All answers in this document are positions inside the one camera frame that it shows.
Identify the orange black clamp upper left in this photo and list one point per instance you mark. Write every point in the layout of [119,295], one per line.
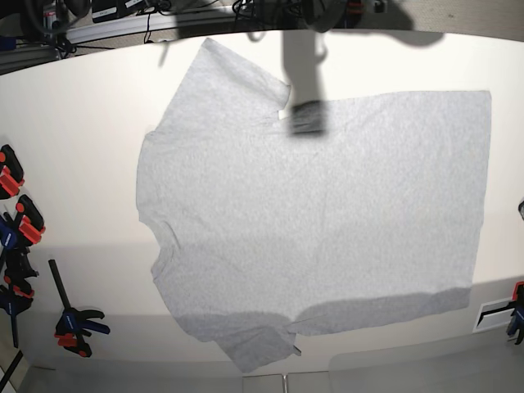
[12,173]

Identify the orange black clamp lower left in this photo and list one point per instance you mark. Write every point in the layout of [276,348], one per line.
[29,221]

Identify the white label plate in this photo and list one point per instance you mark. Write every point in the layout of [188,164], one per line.
[494,314]

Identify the grey T-shirt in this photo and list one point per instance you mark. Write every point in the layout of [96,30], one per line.
[349,214]

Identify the blue clamp right edge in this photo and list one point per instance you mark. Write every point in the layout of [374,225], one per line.
[515,328]

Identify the orange black clamp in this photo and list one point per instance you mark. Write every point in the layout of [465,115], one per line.
[12,173]
[29,221]

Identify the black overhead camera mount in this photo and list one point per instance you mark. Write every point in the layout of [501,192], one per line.
[321,16]

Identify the blue bar clamp on table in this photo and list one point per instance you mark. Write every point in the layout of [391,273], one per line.
[75,325]

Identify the aluminium frame rail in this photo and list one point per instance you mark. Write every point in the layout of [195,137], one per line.
[27,56]

